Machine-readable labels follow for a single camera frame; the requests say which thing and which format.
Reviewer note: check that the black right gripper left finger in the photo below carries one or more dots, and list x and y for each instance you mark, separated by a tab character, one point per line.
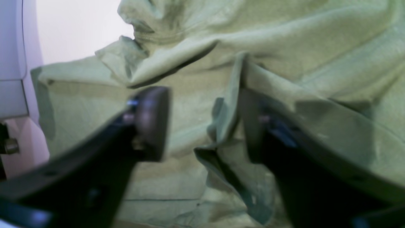
84	187

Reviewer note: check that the green t-shirt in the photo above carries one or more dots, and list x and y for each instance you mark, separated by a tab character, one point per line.
337	65

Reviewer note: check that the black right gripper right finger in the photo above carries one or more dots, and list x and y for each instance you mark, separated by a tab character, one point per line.
319	188

